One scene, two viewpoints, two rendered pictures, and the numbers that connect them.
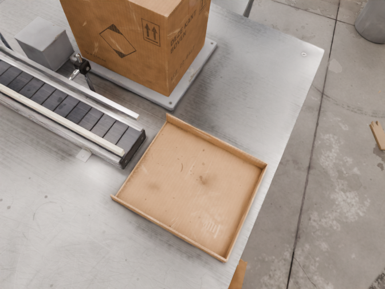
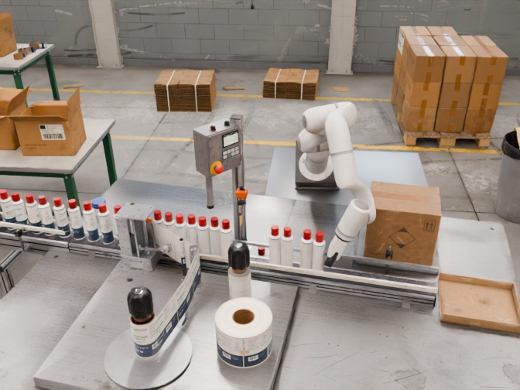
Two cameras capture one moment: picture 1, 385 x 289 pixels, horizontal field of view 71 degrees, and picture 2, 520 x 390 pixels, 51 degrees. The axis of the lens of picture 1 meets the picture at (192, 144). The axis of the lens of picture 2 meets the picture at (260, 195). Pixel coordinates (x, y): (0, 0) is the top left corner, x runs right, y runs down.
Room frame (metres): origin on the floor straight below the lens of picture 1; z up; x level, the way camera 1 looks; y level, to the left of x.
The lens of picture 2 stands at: (-1.37, 1.01, 2.36)
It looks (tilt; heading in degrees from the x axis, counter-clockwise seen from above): 31 degrees down; 355
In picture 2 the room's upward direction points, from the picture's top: 1 degrees counter-clockwise
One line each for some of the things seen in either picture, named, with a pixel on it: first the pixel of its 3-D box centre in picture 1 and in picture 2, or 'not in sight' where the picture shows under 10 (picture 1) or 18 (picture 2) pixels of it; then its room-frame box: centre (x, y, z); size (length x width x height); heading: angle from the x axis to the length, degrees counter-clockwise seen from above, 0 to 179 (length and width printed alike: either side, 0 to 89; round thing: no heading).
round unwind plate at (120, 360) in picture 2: not in sight; (148, 354); (0.03, 1.29, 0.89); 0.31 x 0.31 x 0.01
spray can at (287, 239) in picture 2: not in sight; (287, 248); (0.47, 0.73, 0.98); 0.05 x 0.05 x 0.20
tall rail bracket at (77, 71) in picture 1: (82, 83); (388, 265); (0.40, 0.31, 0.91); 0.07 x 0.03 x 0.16; 161
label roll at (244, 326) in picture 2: not in sight; (244, 331); (0.04, 0.94, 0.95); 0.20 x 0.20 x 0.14
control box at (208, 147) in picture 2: not in sight; (217, 148); (0.66, 1.00, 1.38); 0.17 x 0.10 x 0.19; 126
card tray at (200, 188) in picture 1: (192, 181); (478, 301); (0.21, -0.02, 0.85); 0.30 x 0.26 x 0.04; 71
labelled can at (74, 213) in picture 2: not in sight; (76, 219); (0.80, 1.67, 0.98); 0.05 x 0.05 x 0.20
